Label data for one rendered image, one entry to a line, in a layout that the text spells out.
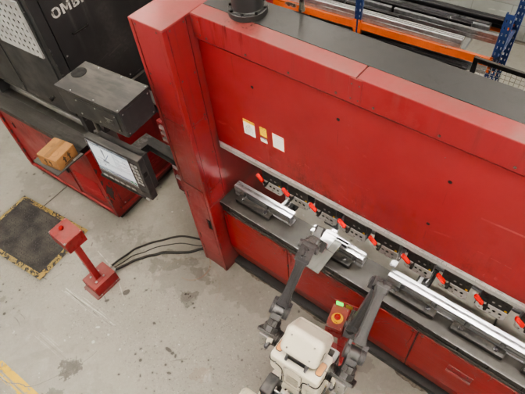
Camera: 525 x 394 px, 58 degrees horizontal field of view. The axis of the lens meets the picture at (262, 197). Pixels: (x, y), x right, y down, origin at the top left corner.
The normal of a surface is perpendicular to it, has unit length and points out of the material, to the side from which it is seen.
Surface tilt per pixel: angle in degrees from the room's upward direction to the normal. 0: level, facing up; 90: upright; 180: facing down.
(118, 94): 0
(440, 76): 0
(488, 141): 90
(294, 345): 48
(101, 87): 0
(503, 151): 90
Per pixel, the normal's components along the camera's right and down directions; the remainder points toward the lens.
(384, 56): -0.07, -0.62
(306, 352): -0.47, 0.08
